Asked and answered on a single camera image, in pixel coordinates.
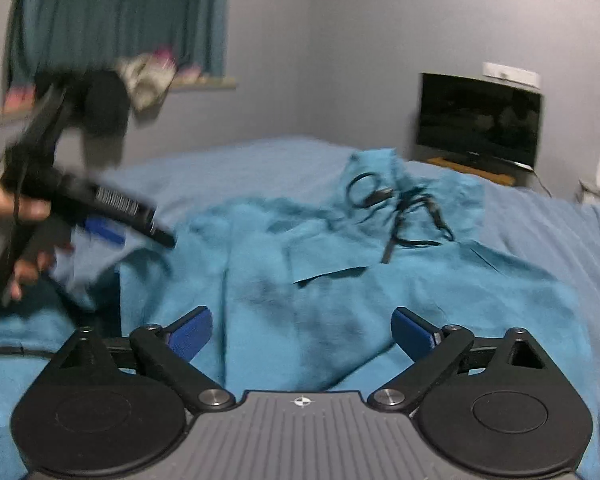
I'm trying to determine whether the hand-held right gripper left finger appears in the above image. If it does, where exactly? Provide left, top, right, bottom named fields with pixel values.
left=55, top=305, right=237, bottom=413

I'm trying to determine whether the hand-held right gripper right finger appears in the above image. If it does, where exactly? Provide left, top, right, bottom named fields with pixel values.
left=367, top=306, right=551, bottom=412

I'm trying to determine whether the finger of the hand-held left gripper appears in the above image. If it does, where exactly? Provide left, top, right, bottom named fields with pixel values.
left=81, top=215, right=127, bottom=247

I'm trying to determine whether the teal large garment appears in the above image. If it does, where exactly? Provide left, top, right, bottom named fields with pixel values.
left=0, top=147, right=598, bottom=480

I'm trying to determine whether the grey white cloth bundle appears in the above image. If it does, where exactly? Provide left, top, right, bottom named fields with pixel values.
left=114, top=47, right=178, bottom=113

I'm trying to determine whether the wooden television stand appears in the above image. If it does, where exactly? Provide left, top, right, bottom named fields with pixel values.
left=426, top=156, right=520, bottom=187

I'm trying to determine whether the teal curtain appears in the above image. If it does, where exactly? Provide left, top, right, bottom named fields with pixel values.
left=2, top=0, right=231, bottom=111

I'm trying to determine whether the light blue bed blanket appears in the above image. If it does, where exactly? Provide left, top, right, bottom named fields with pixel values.
left=0, top=135, right=600, bottom=480

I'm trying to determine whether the black television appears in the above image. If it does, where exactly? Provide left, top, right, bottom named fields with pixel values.
left=415, top=72, right=544, bottom=171

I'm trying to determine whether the black cord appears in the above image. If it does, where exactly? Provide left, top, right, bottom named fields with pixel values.
left=345, top=172, right=456, bottom=266

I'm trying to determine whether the white wall strip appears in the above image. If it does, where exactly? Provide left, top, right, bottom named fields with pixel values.
left=482, top=61, right=541, bottom=87

